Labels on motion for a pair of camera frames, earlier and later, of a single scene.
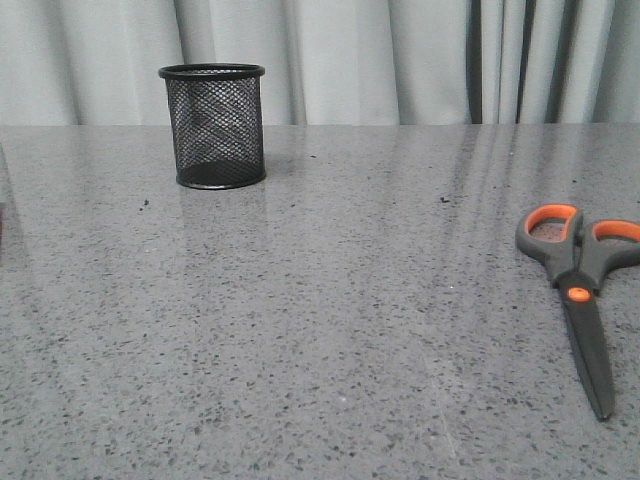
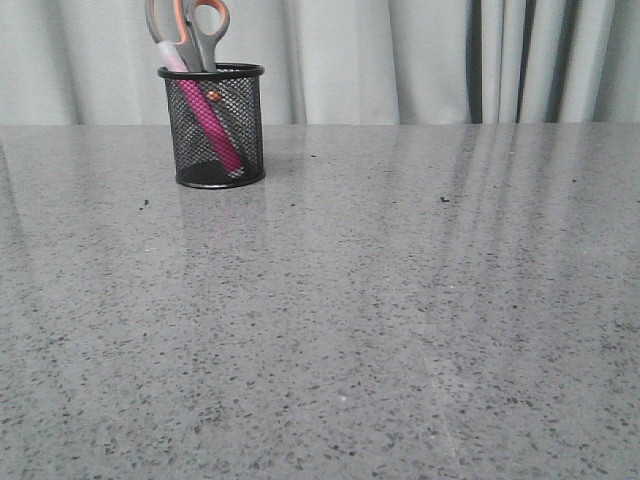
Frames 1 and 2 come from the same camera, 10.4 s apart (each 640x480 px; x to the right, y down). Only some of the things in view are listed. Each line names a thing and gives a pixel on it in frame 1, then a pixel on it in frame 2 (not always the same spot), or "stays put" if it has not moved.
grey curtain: (98, 62) stays put
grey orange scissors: (552, 234) -> (195, 47)
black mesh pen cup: (216, 123) stays put
